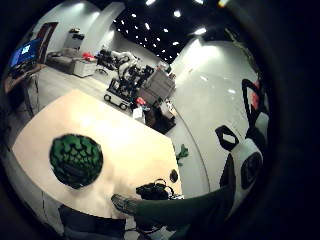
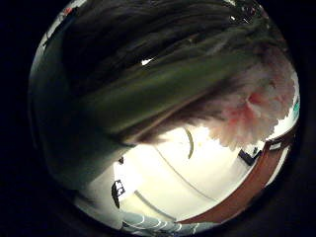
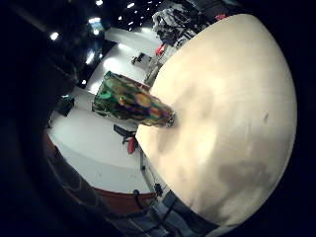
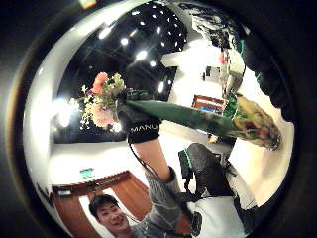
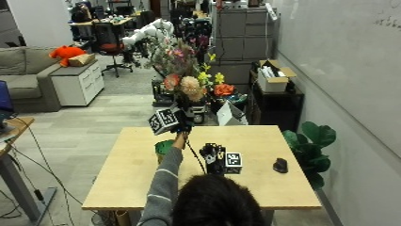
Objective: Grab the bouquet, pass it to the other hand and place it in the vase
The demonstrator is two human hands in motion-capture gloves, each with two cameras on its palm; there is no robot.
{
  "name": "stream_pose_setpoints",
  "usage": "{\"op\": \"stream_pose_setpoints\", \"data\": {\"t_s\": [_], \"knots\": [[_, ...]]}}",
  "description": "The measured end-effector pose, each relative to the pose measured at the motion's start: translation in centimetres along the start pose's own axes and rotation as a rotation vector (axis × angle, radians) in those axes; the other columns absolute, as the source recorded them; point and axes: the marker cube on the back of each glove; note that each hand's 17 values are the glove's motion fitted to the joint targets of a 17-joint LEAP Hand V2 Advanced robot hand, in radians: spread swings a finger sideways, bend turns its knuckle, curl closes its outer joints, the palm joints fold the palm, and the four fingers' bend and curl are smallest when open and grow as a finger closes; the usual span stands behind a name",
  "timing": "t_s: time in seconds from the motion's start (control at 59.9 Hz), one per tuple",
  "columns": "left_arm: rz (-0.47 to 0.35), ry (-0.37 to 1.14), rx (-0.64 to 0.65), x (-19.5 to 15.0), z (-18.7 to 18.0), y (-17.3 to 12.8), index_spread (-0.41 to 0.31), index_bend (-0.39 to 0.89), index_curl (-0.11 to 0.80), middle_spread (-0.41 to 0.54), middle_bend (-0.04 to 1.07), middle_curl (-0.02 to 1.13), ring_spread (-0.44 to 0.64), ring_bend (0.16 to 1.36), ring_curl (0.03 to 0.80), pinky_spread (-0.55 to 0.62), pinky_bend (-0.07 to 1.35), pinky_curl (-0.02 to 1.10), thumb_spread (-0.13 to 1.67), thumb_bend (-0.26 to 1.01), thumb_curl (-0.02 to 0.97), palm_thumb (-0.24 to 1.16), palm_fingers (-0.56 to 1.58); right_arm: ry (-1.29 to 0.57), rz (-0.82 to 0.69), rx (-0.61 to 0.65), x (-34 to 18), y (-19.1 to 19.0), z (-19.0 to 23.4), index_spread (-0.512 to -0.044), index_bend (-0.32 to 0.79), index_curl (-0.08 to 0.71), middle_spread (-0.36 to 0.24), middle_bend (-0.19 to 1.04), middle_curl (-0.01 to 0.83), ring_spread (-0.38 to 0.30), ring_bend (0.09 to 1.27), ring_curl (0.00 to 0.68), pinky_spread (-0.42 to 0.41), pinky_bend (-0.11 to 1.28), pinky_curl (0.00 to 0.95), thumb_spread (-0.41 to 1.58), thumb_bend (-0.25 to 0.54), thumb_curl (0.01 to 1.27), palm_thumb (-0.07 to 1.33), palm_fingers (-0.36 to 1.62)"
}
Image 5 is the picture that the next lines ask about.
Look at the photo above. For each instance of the person's right hand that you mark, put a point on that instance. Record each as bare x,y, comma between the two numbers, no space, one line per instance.
213,161

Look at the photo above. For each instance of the person's left hand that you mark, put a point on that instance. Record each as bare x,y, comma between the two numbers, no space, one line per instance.
182,123

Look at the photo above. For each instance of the peach and pink flower bunch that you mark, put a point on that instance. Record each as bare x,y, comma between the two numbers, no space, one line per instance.
189,87

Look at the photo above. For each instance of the white marker cube left glove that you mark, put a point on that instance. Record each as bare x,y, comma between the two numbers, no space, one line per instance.
162,121

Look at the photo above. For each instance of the white marker cube glove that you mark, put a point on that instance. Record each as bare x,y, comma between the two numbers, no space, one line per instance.
162,121
233,162

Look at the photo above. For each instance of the white marker cube right glove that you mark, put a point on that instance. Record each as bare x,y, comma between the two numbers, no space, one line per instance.
233,162

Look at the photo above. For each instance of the white folded paper box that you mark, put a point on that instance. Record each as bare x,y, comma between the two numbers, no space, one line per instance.
227,115

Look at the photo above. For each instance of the black crate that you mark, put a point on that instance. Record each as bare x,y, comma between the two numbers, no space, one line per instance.
160,94

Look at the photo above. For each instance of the green vase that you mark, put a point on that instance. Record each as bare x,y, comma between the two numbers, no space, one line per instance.
164,149

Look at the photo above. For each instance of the orange flower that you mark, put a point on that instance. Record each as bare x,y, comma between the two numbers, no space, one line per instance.
223,89

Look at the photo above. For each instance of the yellow flowers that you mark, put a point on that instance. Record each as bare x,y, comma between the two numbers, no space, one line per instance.
203,76

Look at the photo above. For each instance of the black computer mouse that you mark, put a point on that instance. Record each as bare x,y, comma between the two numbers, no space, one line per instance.
279,165

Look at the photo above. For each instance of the pink mixed flower bunch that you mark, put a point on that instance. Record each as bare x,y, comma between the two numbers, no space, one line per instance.
174,58

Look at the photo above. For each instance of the black cabinet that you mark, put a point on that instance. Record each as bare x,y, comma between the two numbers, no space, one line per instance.
275,108

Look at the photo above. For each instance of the green leafy plant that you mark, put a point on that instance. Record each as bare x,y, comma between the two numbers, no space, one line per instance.
310,150

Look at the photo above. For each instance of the open cardboard box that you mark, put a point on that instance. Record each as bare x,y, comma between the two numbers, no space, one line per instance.
273,82

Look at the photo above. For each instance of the white drawer cabinet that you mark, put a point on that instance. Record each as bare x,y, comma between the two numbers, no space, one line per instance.
77,84

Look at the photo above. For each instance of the grey filing cabinets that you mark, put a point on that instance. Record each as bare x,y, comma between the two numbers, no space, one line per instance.
243,37

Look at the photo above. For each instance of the white orchid flowers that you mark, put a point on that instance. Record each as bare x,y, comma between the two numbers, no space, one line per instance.
148,31

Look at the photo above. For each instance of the black office chair red seat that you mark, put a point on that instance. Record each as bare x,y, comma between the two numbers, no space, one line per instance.
109,44

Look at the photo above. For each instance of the cardboard tube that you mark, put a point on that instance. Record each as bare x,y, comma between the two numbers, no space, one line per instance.
121,218

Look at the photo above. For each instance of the orange plush toy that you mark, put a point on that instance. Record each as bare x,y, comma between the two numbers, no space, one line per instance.
65,52

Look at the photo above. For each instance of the wooden office desk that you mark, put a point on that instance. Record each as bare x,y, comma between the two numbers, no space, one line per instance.
104,22

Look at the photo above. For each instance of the grey sofa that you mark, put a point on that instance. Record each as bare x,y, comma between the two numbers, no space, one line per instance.
22,78

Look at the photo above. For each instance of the blue monitor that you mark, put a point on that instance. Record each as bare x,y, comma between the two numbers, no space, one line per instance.
4,97

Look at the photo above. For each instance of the wooden desk with grey leg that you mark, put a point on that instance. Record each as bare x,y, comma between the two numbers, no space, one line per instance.
16,175

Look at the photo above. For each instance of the white wall board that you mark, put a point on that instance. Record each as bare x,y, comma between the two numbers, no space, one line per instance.
350,69

